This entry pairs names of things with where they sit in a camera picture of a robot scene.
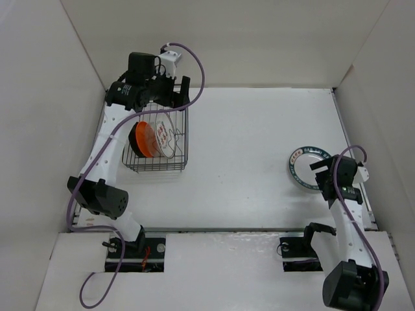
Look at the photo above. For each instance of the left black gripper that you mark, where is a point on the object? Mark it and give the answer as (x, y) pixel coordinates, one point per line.
(173, 99)

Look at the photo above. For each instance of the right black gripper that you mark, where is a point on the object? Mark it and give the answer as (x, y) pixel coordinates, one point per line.
(320, 175)

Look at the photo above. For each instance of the white plate green rim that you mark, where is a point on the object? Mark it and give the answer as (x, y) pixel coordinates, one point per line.
(299, 167)

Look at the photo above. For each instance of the white plate red characters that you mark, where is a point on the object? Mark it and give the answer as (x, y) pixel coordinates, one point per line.
(165, 135)

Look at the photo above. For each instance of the orange plate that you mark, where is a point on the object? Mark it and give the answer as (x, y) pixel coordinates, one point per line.
(145, 137)

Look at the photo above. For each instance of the clear glass plate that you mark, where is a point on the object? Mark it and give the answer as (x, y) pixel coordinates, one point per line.
(155, 150)

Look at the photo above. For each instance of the black plate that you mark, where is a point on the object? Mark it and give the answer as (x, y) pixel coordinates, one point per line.
(133, 142)

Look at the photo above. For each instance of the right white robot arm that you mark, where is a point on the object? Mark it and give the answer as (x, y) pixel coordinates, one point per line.
(354, 279)

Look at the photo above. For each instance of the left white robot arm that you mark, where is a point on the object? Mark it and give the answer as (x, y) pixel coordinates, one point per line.
(96, 203)

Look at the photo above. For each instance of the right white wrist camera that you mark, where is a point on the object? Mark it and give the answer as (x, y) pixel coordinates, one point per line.
(361, 175)

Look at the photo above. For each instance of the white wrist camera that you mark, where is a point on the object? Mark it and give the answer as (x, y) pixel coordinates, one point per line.
(361, 175)
(169, 62)

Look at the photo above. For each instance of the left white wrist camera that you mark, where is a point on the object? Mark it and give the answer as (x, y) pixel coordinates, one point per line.
(169, 62)

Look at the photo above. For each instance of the grey wire dish rack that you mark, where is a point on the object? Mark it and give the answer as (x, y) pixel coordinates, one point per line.
(178, 162)

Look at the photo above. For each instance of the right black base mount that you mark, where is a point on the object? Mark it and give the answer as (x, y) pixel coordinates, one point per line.
(296, 256)

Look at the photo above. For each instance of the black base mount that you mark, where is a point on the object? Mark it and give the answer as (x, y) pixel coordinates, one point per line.
(146, 257)
(296, 256)

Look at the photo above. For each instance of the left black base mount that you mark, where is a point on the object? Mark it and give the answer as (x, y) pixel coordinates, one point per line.
(146, 257)

